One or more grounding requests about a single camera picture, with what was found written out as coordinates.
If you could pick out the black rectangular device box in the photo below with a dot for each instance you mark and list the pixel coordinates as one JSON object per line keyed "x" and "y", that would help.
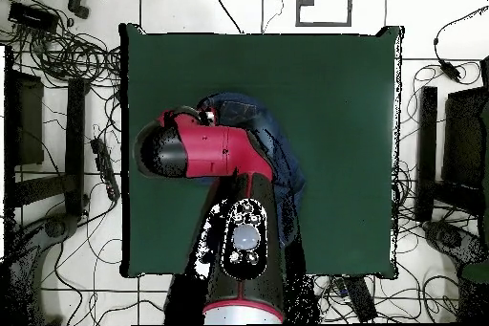
{"x": 32, "y": 16}

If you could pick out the black metal frame stand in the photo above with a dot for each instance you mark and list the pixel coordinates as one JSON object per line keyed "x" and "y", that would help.
{"x": 74, "y": 131}
{"x": 427, "y": 142}

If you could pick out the dark green pad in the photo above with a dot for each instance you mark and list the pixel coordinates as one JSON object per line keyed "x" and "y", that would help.
{"x": 475, "y": 273}

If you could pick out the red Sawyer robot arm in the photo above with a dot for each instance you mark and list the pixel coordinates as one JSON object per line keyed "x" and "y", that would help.
{"x": 214, "y": 150}

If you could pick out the dark green tablecloth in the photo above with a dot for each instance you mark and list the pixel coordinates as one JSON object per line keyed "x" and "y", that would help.
{"x": 336, "y": 112}

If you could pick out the blue denim jeans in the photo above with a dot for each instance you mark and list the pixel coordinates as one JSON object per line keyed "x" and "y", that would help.
{"x": 267, "y": 119}

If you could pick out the grey tripod foot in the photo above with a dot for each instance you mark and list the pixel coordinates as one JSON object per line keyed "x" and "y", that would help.
{"x": 57, "y": 226}
{"x": 447, "y": 236}

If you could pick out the grey rectangular floor frame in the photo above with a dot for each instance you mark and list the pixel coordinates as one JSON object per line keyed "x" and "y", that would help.
{"x": 324, "y": 24}

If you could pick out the long black power strip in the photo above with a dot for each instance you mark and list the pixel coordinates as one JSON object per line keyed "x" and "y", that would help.
{"x": 359, "y": 299}

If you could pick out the dark flat panel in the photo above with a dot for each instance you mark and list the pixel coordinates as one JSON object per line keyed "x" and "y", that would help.
{"x": 30, "y": 119}
{"x": 464, "y": 138}

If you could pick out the black power adapter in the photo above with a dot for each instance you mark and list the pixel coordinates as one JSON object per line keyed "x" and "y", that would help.
{"x": 450, "y": 69}

